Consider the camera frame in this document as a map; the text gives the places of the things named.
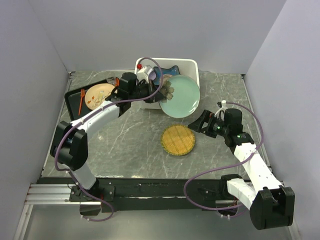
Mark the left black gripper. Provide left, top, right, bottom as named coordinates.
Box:
left=129, top=79, right=166, bottom=103

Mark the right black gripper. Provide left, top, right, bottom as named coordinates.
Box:
left=188, top=109, right=230, bottom=139

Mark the yellow woven bamboo plate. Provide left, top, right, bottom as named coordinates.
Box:
left=160, top=124, right=196, bottom=156

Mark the light green saucer plate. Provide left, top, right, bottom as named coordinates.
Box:
left=159, top=75, right=200, bottom=119

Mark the blue star shaped dish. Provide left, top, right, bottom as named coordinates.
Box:
left=152, top=65, right=180, bottom=86

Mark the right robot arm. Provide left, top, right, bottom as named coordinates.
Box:
left=188, top=108, right=295, bottom=230

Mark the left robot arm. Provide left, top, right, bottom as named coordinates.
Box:
left=50, top=72, right=164, bottom=201

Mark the white plastic bin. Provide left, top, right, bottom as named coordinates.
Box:
left=134, top=57, right=200, bottom=110

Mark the orange plastic utensil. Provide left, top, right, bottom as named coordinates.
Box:
left=115, top=77, right=120, bottom=87

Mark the clear glass cup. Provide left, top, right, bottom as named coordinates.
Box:
left=106, top=76, right=117, bottom=86

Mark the beige bird plate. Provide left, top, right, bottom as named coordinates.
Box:
left=84, top=83, right=115, bottom=110

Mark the orange plastic fork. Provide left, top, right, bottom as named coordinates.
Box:
left=78, top=89, right=85, bottom=116

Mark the black plastic tray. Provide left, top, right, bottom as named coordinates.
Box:
left=64, top=77, right=130, bottom=124

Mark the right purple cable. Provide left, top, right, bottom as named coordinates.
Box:
left=183, top=101, right=265, bottom=218

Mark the purple cable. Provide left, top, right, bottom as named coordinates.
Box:
left=54, top=57, right=163, bottom=223
left=183, top=101, right=265, bottom=218

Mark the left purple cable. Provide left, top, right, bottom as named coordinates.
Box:
left=54, top=57, right=163, bottom=223

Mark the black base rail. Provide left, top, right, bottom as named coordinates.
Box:
left=68, top=175, right=253, bottom=216

